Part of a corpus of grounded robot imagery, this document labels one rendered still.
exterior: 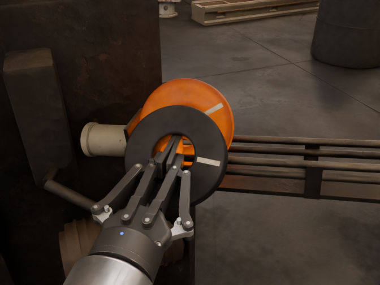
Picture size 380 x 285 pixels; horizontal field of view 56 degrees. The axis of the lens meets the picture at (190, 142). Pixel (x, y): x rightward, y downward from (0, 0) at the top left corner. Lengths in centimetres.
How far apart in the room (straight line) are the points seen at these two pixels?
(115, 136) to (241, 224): 89
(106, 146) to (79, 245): 17
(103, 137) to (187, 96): 15
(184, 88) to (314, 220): 102
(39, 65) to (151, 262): 37
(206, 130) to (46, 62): 28
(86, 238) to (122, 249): 29
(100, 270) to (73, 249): 31
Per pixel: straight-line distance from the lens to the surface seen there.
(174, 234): 42
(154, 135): 54
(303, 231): 143
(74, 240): 66
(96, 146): 61
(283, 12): 444
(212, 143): 51
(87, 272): 36
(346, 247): 143
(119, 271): 35
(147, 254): 38
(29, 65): 62
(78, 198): 65
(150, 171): 48
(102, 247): 38
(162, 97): 58
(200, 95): 56
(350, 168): 54
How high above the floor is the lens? 100
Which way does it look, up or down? 33 degrees down
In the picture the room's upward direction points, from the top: straight up
